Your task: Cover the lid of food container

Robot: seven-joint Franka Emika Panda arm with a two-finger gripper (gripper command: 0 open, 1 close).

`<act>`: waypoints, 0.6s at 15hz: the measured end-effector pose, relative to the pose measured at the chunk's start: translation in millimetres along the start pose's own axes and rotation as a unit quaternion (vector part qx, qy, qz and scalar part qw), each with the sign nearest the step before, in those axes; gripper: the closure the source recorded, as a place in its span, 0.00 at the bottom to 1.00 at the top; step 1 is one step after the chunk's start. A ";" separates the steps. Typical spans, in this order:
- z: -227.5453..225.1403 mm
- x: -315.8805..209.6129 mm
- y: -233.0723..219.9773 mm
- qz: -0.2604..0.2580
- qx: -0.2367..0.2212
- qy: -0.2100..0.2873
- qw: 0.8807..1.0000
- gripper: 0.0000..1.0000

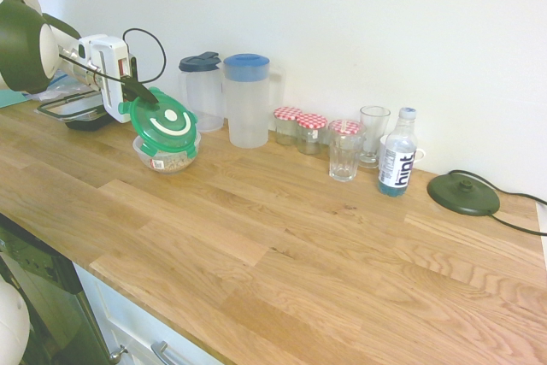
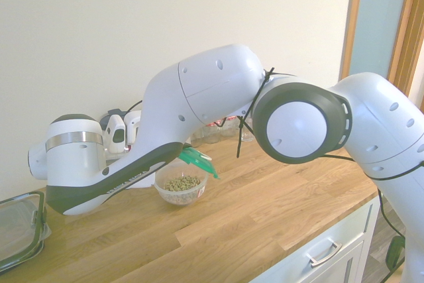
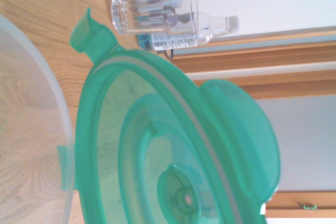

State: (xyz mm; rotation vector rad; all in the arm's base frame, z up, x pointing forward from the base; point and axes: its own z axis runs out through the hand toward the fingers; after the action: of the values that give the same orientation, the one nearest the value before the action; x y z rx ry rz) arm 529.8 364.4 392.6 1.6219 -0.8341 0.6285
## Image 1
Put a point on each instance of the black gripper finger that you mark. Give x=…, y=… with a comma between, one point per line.
x=141, y=90

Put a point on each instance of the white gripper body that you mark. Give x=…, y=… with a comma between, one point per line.
x=113, y=61

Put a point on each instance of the green round container lid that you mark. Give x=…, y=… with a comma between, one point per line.
x=166, y=125

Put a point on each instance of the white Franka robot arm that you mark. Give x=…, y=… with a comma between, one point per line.
x=21, y=40

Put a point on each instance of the pitcher with dark blue lid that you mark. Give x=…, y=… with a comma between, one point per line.
x=201, y=100

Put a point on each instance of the black container with clear lid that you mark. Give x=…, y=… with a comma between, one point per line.
x=81, y=119

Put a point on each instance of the clear food bowl with cereal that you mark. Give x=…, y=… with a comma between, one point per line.
x=171, y=164

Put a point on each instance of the pitcher with light blue lid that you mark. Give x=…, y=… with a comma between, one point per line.
x=248, y=95

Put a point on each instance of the jar with red checked lid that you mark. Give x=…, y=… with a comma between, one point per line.
x=309, y=136
x=286, y=125
x=346, y=126

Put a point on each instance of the clear plastic zip bag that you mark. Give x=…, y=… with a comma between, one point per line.
x=55, y=89

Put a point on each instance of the teal flat box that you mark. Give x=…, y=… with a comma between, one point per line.
x=10, y=100

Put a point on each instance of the faceted clear glass tumbler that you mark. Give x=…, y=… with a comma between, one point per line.
x=344, y=160

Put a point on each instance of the steel dishwasher front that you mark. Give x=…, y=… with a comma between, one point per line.
x=51, y=296

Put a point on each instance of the white cabinet drawer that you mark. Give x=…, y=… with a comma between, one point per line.
x=128, y=322

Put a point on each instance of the tall footed clear glass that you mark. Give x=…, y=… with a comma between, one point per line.
x=372, y=134

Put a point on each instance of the hint water bottle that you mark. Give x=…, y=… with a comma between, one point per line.
x=397, y=160

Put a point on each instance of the metal cabinet knob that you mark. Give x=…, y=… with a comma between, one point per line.
x=116, y=355

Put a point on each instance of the white mug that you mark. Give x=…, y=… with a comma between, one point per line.
x=421, y=154

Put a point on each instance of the dark round kettle base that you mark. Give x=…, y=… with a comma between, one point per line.
x=463, y=196

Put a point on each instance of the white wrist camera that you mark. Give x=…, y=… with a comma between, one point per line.
x=87, y=48

